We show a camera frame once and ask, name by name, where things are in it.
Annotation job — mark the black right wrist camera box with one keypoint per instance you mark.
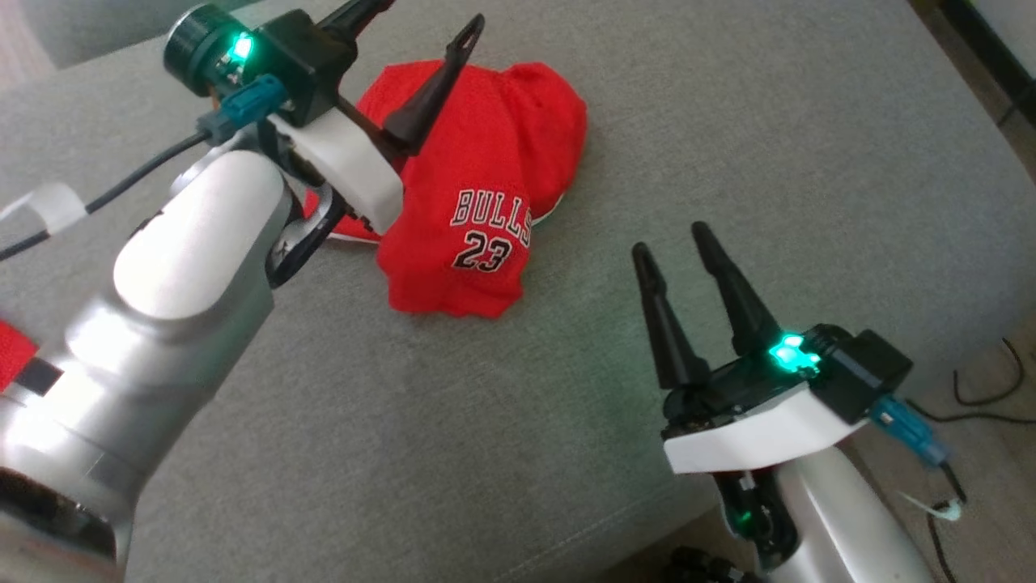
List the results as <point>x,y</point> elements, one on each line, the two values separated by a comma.
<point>866,368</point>

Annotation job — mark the red Bulls basketball jersey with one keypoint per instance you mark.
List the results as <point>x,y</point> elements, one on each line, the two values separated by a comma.
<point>486,162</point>

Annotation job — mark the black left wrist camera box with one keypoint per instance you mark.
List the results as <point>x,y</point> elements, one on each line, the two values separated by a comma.
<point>299,57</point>

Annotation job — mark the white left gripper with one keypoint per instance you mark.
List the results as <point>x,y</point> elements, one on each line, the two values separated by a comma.
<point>348,166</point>

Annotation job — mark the red fabric piece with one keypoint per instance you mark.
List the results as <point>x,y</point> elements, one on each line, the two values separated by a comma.
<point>12,356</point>

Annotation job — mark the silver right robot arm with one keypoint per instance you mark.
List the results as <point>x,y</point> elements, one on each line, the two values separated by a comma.
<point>842,526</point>

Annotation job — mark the dark furniture base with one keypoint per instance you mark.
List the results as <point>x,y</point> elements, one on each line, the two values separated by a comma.
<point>995,57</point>

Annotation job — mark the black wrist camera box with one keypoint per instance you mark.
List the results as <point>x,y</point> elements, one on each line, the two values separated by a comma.
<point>866,368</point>
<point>299,57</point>

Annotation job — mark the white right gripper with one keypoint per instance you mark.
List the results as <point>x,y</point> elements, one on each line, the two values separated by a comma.
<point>753,433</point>

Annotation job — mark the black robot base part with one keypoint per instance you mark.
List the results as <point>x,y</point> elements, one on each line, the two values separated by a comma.
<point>704,567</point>

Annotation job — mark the white plug on floor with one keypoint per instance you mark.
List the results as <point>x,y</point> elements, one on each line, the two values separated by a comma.
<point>947,510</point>

